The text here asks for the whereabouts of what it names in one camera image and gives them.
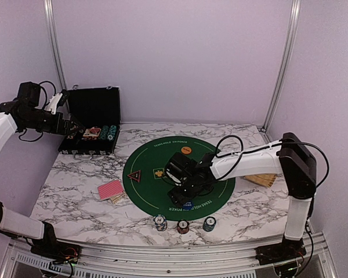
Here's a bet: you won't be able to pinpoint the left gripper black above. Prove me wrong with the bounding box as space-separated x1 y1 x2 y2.
20 109 82 136

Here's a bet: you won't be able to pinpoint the blue small blind button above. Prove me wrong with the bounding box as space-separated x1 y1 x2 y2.
182 201 194 210

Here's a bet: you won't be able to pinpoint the orange big blind button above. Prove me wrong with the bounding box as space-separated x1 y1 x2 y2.
181 146 192 155

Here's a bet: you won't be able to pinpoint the blue white chip stack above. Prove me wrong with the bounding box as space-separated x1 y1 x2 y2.
153 214 167 232

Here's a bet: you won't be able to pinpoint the black red triangle dealer button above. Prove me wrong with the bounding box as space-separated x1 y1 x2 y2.
127 170 142 182

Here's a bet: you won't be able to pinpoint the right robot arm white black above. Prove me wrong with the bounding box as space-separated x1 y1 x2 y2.
164 133 317 259

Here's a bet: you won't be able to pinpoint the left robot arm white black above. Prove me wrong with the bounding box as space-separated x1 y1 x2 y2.
0 112 64 258

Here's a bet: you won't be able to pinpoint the card decks in case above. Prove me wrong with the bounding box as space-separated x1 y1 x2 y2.
82 127 101 141

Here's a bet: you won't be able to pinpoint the black poker chip case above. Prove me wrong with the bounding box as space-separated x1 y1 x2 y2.
58 87 121 155

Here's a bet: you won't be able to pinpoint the green chip row in case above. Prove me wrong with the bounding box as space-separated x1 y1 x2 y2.
99 126 110 140

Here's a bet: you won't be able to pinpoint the teal chip row in case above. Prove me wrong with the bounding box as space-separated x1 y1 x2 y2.
107 125 117 141

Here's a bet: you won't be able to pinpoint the teal black chip stack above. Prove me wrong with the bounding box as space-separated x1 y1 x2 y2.
202 216 216 232

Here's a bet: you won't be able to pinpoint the brown black chip stack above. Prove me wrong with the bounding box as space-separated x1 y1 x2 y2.
176 220 189 234

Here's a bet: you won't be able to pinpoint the round green poker mat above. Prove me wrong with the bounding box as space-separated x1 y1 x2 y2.
123 136 235 221

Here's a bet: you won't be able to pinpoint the woven bamboo tray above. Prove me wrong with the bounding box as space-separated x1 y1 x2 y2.
243 174 278 188

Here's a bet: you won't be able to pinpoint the red backed card deck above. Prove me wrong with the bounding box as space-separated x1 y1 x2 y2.
97 180 124 200

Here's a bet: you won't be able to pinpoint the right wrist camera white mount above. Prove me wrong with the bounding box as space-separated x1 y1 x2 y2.
164 153 197 188

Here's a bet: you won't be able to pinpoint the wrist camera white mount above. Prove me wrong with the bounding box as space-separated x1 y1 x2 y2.
164 153 197 188
45 90 70 115

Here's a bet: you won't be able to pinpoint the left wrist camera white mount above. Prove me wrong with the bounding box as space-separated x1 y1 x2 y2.
45 90 70 115

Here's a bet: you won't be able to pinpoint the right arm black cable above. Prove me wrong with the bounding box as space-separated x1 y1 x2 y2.
214 134 330 186

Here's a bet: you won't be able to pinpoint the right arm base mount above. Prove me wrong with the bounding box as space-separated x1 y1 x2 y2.
256 243 306 265

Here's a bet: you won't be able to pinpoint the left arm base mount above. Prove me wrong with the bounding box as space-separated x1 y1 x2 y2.
31 242 81 264

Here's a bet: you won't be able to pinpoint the left aluminium frame post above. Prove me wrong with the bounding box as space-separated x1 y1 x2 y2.
43 0 67 89

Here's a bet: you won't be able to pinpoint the aluminium frame post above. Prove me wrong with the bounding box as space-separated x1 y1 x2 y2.
43 0 67 89
261 0 302 133

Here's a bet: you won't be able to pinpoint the front aluminium rail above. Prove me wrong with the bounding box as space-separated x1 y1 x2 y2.
0 232 339 277

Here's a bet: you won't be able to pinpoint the right aluminium frame post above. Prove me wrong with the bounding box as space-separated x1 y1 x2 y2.
261 0 302 133

